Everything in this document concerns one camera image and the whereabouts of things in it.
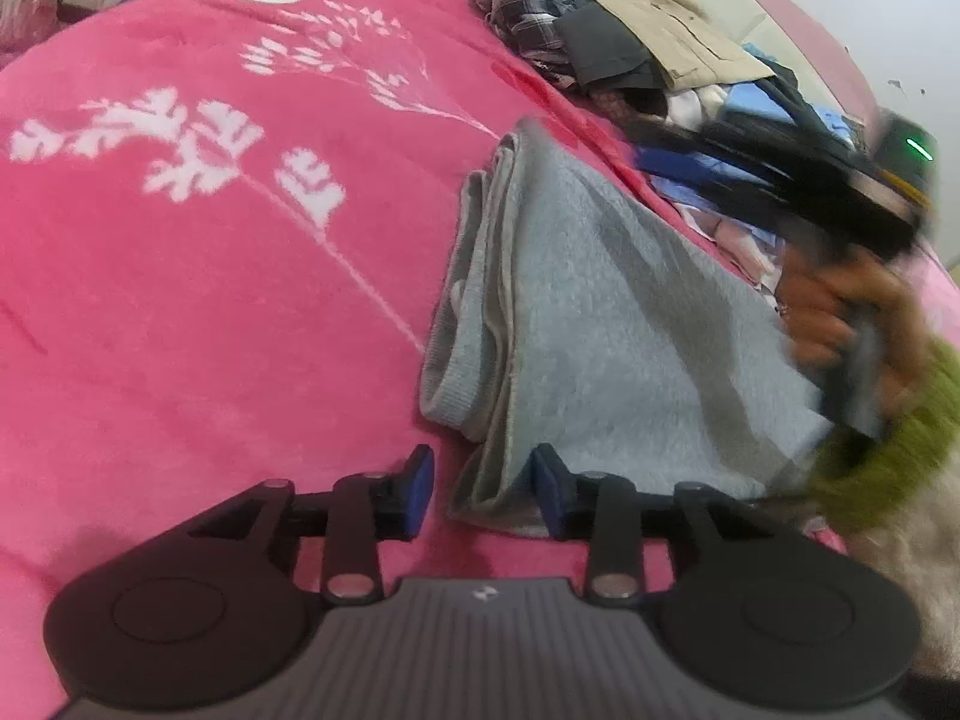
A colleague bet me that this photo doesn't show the pink and cream headboard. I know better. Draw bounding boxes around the pink and cream headboard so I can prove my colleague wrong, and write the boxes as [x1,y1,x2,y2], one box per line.
[517,0,882,113]

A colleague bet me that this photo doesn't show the pink floral bed blanket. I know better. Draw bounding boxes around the pink floral bed blanket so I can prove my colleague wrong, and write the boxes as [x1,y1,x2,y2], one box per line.
[0,0,960,720]

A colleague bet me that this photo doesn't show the dark grey garment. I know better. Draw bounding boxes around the dark grey garment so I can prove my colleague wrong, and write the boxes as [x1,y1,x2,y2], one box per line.
[555,4,668,91]

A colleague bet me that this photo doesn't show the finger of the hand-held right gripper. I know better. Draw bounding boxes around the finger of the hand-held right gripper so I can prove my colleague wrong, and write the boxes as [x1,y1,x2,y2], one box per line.
[628,118,809,205]

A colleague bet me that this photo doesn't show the dark navy garment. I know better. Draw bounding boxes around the dark navy garment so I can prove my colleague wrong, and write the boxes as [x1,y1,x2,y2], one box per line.
[761,60,833,143]

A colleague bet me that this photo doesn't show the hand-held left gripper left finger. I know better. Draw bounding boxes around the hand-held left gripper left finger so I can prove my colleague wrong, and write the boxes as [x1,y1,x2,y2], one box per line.
[189,444,437,607]

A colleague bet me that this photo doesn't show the khaki pants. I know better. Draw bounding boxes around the khaki pants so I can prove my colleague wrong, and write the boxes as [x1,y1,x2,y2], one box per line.
[570,0,777,91]

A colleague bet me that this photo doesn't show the pale peach garment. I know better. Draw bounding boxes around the pale peach garment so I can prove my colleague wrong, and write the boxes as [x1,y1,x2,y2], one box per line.
[705,214,781,293]

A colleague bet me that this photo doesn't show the person's right hand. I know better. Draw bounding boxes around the person's right hand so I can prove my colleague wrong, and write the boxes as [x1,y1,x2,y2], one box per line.
[776,244,942,421]

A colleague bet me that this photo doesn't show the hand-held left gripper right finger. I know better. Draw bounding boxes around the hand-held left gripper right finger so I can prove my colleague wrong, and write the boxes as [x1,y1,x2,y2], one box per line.
[529,444,775,608]

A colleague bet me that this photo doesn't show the grey sweatshirt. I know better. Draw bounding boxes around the grey sweatshirt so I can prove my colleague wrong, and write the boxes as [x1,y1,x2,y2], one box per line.
[418,120,841,539]

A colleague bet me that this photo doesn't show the light blue shirt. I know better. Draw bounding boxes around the light blue shirt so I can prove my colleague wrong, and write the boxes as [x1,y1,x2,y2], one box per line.
[649,79,860,218]

